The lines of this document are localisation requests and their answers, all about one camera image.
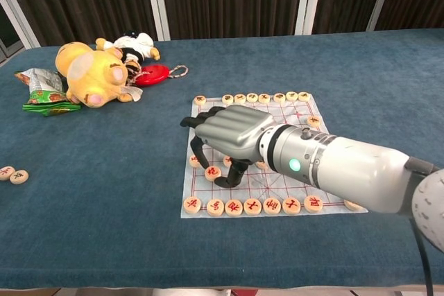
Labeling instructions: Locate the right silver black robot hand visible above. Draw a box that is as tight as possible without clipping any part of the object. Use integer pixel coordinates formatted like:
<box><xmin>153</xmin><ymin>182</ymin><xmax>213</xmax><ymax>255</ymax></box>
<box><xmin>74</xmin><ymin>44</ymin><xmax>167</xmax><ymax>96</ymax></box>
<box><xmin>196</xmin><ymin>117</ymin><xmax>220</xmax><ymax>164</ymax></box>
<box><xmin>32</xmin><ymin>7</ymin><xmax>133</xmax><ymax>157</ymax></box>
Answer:
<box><xmin>180</xmin><ymin>104</ymin><xmax>275</xmax><ymax>188</ymax></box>

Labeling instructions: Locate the paper chess board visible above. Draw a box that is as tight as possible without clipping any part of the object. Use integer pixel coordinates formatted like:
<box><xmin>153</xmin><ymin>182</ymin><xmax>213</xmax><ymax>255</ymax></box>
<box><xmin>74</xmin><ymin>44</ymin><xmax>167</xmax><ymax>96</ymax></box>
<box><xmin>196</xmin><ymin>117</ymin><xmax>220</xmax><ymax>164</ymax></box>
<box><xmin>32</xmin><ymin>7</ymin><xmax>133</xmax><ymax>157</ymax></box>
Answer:
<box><xmin>180</xmin><ymin>94</ymin><xmax>369</xmax><ymax>220</ymax></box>

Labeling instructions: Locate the plush doll white shirt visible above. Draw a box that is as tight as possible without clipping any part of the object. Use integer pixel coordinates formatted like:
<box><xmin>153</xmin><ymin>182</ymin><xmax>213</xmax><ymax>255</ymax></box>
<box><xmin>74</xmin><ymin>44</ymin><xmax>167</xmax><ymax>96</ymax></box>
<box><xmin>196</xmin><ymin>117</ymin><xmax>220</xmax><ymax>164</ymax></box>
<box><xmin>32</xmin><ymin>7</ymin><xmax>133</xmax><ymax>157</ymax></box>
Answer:
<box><xmin>95</xmin><ymin>31</ymin><xmax>162</xmax><ymax>78</ymax></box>

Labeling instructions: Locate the yellow plush animal toy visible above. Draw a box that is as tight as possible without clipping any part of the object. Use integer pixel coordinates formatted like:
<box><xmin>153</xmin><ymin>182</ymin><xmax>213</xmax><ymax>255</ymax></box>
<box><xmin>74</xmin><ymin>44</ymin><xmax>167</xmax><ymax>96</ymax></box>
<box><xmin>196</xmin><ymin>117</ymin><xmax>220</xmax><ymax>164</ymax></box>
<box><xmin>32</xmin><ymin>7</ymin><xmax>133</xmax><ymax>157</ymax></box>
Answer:
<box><xmin>55</xmin><ymin>41</ymin><xmax>144</xmax><ymax>109</ymax></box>

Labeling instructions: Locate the blue felt table cover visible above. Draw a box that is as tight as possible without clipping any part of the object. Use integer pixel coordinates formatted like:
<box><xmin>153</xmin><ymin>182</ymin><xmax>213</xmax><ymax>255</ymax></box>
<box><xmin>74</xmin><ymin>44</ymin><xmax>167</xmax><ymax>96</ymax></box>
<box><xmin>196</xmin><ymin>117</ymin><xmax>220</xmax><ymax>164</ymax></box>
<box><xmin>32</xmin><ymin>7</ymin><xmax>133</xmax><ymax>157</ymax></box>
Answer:
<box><xmin>0</xmin><ymin>27</ymin><xmax>444</xmax><ymax>292</ymax></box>

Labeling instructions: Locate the green silver snack bag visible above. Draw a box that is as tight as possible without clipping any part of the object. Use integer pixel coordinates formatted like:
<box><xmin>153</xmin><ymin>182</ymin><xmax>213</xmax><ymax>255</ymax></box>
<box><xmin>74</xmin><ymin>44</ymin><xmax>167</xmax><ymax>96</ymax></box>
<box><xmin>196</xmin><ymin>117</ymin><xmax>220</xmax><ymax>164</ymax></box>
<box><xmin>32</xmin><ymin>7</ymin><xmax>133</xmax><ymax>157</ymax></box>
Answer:
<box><xmin>13</xmin><ymin>67</ymin><xmax>83</xmax><ymax>117</ymax></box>

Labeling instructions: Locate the red round disc with cord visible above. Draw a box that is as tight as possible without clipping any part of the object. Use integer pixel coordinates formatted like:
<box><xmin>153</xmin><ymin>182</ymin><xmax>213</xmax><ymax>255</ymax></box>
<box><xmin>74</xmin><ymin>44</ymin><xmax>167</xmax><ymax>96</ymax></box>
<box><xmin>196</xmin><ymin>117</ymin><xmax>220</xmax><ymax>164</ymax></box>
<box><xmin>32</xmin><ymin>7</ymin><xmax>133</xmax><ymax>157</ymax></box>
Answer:
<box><xmin>133</xmin><ymin>63</ymin><xmax>189</xmax><ymax>87</ymax></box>

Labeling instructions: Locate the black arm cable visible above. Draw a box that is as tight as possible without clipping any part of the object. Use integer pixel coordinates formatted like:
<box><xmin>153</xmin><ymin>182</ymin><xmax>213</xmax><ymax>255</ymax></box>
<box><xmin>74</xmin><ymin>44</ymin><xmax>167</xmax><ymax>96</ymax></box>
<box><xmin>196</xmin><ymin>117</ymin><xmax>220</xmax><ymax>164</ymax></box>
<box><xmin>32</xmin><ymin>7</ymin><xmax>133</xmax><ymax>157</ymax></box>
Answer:
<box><xmin>410</xmin><ymin>218</ymin><xmax>435</xmax><ymax>296</ymax></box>

